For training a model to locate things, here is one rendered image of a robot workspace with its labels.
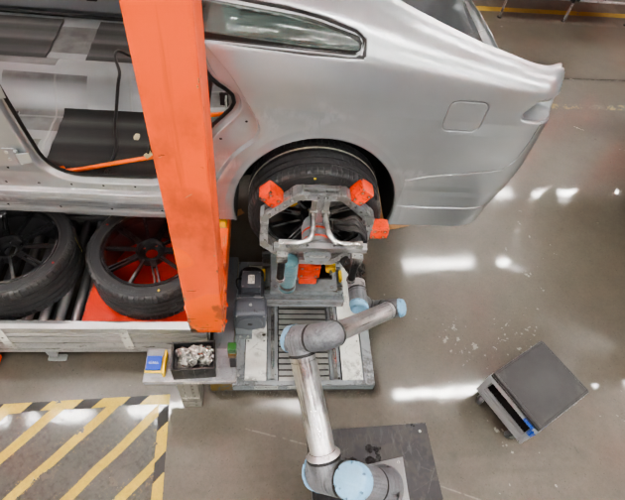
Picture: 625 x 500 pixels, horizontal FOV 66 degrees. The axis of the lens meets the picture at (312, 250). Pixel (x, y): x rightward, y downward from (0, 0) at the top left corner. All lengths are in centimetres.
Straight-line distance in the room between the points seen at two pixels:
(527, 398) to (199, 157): 208
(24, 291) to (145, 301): 59
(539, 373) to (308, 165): 167
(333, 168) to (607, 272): 250
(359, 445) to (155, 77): 187
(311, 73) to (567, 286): 255
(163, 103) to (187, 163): 22
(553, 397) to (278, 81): 209
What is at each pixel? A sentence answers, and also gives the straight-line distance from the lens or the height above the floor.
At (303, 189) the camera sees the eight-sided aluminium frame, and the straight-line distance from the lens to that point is 217.
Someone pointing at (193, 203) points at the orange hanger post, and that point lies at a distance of 166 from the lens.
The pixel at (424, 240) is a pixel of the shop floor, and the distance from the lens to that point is 360.
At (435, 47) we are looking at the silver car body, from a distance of 204.
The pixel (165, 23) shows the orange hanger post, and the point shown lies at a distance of 127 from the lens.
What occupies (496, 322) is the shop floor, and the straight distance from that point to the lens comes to 341.
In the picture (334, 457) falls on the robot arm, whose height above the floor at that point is 56.
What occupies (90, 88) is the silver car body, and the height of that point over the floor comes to 90.
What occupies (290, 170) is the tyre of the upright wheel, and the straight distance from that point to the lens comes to 221.
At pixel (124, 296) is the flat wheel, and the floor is 50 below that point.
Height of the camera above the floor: 269
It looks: 53 degrees down
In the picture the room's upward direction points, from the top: 10 degrees clockwise
